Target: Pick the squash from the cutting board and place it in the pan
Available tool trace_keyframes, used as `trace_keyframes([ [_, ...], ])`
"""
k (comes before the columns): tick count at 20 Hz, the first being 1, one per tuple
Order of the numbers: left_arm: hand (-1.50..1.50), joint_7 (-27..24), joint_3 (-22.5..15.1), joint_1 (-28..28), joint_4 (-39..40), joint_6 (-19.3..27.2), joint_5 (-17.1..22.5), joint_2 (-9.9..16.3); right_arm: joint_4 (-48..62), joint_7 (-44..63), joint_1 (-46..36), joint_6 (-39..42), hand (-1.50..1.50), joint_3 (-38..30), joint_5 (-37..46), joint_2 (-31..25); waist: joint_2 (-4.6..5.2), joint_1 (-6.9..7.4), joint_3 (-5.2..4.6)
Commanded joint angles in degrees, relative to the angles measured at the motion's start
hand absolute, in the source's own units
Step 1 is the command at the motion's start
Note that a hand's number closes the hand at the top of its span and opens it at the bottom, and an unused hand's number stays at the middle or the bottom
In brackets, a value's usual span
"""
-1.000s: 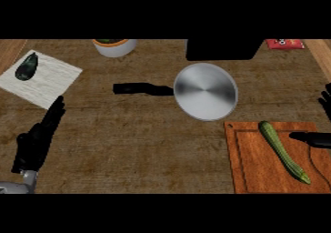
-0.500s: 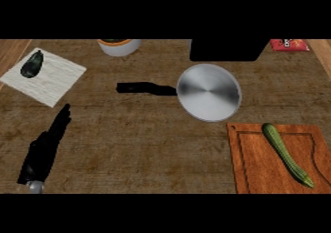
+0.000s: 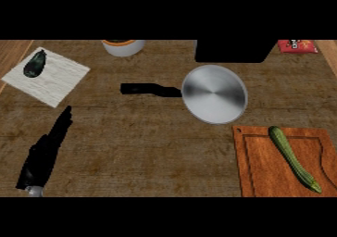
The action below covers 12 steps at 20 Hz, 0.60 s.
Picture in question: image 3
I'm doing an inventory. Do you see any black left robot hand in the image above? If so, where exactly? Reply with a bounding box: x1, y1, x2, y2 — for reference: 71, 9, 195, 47
14, 105, 74, 191

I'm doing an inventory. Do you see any brown wooden cutting board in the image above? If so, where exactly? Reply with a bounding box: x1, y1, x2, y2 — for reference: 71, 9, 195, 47
232, 125, 337, 198

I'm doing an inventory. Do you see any long green squash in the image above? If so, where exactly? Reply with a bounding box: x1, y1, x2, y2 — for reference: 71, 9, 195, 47
267, 125, 323, 194

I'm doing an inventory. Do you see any white placemat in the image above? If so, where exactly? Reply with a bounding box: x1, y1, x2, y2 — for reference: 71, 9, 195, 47
0, 46, 92, 108

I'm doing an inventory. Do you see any dark green eggplant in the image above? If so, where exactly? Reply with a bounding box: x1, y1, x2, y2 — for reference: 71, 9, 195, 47
23, 49, 48, 79

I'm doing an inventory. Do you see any white pot with orange rim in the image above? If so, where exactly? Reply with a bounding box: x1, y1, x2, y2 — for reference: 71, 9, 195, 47
101, 39, 146, 57

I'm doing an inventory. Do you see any black appliance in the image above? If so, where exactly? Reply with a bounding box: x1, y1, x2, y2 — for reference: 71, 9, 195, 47
195, 39, 279, 64

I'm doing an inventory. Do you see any red snack bag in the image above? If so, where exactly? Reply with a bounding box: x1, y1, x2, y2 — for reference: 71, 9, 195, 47
276, 39, 320, 55

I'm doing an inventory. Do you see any silver pan with black handle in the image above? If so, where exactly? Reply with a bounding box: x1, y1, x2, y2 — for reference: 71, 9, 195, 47
120, 64, 250, 126

